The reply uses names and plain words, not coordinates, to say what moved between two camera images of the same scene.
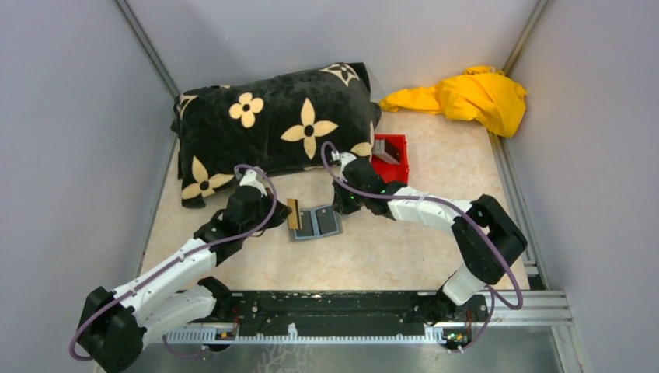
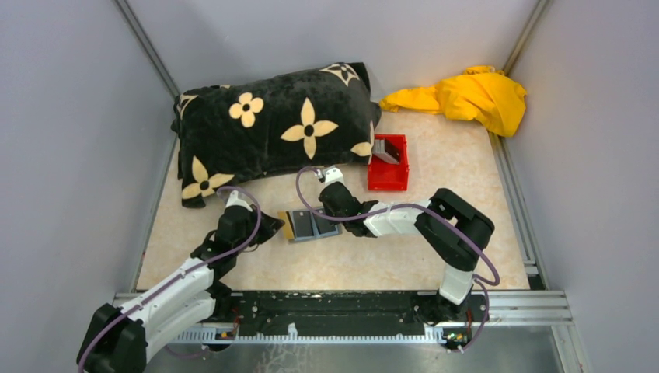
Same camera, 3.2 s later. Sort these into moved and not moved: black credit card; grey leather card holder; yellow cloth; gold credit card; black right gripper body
Moved: gold credit card; black right gripper body
Not moved: yellow cloth; black credit card; grey leather card holder
